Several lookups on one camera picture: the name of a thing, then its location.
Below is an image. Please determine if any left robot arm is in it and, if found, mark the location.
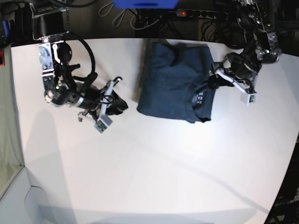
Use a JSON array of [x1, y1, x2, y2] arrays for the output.
[[208, 0, 281, 95]]

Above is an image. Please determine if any blue plastic bin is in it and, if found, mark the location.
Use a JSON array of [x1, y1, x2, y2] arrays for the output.
[[113, 0, 179, 9]]

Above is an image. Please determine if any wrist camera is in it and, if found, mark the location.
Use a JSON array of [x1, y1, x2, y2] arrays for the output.
[[241, 92, 258, 105], [94, 114, 113, 133]]

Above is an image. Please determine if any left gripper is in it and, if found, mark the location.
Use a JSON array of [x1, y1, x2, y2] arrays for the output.
[[208, 62, 257, 93]]

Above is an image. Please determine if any black power strip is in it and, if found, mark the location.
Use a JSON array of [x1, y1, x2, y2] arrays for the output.
[[175, 9, 220, 20]]

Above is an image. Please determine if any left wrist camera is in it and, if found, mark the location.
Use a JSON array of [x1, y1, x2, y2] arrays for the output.
[[241, 92, 258, 105]]

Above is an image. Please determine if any dark blue t-shirt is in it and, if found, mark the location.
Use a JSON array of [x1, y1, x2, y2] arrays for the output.
[[137, 42, 215, 124]]

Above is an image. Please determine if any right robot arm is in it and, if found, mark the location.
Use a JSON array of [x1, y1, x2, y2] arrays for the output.
[[28, 0, 128, 125]]

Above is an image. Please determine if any red box at table edge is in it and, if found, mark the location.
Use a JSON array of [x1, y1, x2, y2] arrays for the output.
[[0, 50, 5, 67]]

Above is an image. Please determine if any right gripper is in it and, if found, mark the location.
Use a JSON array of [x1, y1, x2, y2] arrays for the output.
[[77, 77, 128, 123]]

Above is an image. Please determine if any white looped cable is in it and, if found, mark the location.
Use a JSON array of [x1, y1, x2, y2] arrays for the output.
[[98, 4, 128, 28]]

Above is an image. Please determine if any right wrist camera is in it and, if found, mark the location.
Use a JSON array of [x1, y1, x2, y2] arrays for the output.
[[94, 114, 113, 133]]

